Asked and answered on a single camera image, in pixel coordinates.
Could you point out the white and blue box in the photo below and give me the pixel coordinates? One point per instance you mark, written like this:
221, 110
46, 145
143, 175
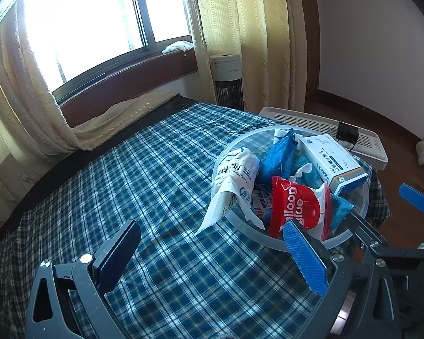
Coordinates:
328, 155

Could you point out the clear plastic bowl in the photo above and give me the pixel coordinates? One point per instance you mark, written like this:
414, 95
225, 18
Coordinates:
247, 235

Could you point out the window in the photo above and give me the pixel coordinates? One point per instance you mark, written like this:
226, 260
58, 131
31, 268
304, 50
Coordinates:
92, 24

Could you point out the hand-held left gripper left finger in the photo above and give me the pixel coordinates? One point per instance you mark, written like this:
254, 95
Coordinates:
118, 257

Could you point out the blue snack packet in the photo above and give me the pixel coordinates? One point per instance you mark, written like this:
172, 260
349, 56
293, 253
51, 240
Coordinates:
259, 203

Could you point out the white tower heater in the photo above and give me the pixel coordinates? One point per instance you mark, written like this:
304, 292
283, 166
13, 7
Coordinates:
226, 77

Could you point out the red glue packet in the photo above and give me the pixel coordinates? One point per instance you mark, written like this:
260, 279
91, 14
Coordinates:
293, 204

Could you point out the brown wooden window sill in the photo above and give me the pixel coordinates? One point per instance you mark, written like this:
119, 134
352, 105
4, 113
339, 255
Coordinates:
145, 74

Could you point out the white medical packet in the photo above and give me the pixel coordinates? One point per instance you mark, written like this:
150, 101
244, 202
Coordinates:
233, 173

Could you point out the blue plaid bed sheet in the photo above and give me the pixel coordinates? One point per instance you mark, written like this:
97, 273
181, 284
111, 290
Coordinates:
127, 169

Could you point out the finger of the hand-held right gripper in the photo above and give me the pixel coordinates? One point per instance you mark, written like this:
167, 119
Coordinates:
367, 235
415, 197

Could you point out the cream straight curtain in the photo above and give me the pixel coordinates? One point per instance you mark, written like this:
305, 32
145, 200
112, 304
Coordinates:
251, 42

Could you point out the white air purifier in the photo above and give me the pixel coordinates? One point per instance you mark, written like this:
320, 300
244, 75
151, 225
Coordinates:
304, 120

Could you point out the black power adapter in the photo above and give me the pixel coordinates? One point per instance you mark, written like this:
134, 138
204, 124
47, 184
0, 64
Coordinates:
347, 132

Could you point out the blue wipes packet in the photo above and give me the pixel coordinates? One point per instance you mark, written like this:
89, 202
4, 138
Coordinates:
279, 157

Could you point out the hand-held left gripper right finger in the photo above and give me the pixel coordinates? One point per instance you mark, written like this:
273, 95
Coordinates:
304, 257

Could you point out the white wrapper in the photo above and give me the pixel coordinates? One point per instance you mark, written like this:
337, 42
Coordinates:
302, 171

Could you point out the cream curtain with bundled end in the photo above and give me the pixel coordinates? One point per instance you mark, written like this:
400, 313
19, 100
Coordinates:
14, 113

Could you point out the blue cloth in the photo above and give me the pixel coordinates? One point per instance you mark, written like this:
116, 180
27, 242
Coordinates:
339, 206

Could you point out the white cloth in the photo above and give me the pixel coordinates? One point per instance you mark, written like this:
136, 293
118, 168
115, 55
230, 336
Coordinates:
178, 46

